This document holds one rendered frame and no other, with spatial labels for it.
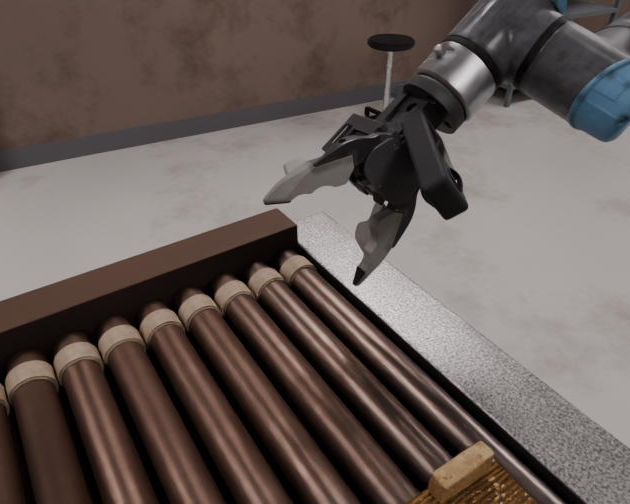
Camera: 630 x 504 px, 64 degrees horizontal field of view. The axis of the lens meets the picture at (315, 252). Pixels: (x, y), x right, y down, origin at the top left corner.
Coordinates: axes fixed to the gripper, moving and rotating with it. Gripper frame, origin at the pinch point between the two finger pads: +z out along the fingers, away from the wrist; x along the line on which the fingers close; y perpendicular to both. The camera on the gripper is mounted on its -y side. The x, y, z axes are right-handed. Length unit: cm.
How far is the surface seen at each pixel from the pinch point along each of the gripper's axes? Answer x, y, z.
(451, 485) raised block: -10.9, -20.2, 6.3
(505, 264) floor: -152, 101, -51
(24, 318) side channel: 11.9, 16.5, 27.9
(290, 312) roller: -9.4, 8.4, 7.7
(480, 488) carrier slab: -14.9, -20.1, 5.3
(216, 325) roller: -3.5, 9.8, 14.6
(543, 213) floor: -177, 125, -90
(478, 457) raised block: -12.8, -19.3, 3.4
